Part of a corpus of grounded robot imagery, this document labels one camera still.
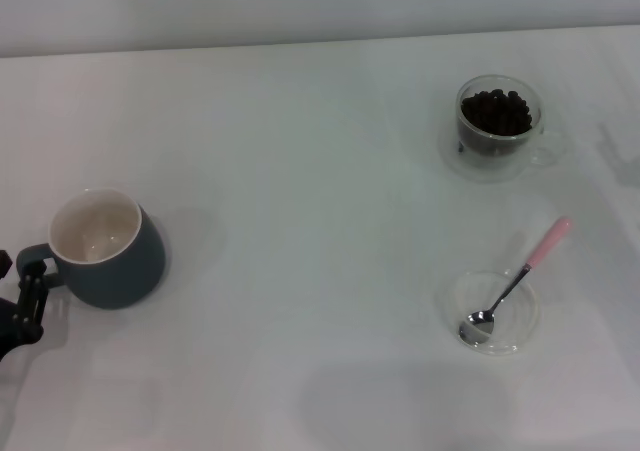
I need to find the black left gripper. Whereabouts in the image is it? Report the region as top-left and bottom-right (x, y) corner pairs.
(0, 250), (57, 363)

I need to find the dark teal ceramic mug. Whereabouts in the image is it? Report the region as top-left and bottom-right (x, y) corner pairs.
(15, 188), (167, 311)

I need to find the pink handled metal spoon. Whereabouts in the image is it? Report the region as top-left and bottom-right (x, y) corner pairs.
(457, 215), (575, 346)

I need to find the dark coffee beans pile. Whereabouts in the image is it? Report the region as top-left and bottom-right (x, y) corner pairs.
(459, 88), (534, 157)

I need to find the clear glass cup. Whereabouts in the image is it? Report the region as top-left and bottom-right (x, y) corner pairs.
(455, 74), (557, 168)

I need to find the clear glass saucer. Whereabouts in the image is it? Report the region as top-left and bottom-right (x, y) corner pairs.
(434, 268), (544, 357)
(438, 115), (564, 182)

